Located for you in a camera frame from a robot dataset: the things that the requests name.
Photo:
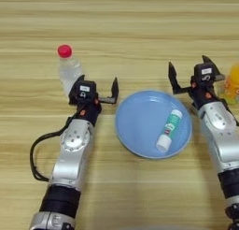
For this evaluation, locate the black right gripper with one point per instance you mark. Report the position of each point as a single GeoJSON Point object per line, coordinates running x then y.
{"type": "Point", "coordinates": [203, 95]}

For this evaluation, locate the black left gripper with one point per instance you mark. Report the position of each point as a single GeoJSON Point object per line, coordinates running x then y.
{"type": "Point", "coordinates": [88, 110]}

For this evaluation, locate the clear bottle with red cap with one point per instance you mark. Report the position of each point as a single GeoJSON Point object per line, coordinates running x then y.
{"type": "Point", "coordinates": [67, 70]}

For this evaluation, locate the orange juice bottle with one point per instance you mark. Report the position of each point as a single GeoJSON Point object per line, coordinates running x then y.
{"type": "Point", "coordinates": [232, 87]}

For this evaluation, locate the green and white tube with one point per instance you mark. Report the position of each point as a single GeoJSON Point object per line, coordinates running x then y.
{"type": "Point", "coordinates": [169, 131]}

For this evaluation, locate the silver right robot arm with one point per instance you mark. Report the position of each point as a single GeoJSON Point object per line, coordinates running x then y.
{"type": "Point", "coordinates": [222, 137]}

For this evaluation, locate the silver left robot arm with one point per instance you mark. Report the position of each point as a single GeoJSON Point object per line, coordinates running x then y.
{"type": "Point", "coordinates": [70, 159]}

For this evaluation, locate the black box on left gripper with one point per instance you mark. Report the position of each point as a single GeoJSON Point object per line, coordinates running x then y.
{"type": "Point", "coordinates": [84, 90]}

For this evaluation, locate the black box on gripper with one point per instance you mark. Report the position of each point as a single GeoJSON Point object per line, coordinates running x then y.
{"type": "Point", "coordinates": [84, 90]}
{"type": "Point", "coordinates": [205, 73]}

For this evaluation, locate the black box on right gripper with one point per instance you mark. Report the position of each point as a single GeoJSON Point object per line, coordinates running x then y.
{"type": "Point", "coordinates": [205, 73]}

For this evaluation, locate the blue round plate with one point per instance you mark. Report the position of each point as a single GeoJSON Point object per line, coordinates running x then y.
{"type": "Point", "coordinates": [143, 124]}

